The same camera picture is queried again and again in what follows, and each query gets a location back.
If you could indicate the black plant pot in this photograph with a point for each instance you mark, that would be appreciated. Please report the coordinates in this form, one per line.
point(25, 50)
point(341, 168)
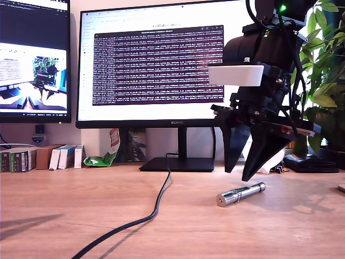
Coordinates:
point(334, 154)

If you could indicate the black leather pouch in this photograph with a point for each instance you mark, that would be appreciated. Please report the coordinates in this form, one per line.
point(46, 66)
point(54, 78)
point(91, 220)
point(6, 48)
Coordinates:
point(310, 163)

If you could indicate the crumpled white plastic bag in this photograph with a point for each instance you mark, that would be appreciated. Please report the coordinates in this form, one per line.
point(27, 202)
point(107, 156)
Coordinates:
point(272, 162)

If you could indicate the blue shield badge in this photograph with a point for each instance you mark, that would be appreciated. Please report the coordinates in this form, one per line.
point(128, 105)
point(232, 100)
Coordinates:
point(38, 139)

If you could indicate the brown cardboard box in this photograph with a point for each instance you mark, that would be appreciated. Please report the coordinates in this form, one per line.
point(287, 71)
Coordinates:
point(44, 159)

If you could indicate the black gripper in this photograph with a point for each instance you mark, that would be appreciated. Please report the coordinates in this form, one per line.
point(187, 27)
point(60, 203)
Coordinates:
point(256, 102)

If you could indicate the small black square device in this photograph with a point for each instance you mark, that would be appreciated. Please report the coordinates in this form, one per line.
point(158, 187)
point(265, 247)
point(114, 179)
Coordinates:
point(40, 129)

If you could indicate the green leafy plant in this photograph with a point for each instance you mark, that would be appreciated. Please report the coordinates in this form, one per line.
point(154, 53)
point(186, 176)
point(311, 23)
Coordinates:
point(326, 89)

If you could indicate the round cork coaster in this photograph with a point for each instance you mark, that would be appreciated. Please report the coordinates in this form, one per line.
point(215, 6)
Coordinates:
point(341, 187)

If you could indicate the black TUF gaming monitor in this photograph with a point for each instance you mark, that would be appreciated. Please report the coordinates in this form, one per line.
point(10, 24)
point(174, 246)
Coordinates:
point(35, 29)

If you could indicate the patterned grey card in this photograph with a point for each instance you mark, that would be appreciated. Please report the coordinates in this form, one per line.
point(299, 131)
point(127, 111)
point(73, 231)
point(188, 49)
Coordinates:
point(137, 145)

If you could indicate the green white carton box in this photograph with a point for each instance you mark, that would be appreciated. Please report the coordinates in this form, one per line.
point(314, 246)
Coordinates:
point(20, 162)
point(5, 162)

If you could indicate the gripper grey camera box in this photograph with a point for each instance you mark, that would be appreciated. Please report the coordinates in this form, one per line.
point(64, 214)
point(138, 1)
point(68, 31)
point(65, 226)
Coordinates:
point(234, 75)

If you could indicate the white blue carton box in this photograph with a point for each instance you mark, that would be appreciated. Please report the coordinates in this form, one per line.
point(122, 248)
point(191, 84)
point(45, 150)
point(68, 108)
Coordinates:
point(54, 160)
point(78, 157)
point(64, 159)

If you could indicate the metallic laser pointer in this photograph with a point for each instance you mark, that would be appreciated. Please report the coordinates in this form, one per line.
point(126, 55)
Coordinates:
point(237, 195)

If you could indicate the large black Huawei monitor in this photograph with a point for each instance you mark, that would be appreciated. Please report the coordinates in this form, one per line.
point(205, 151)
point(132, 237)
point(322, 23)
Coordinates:
point(161, 113)

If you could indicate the green white gum bag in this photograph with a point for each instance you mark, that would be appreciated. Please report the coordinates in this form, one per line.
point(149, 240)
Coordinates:
point(103, 161)

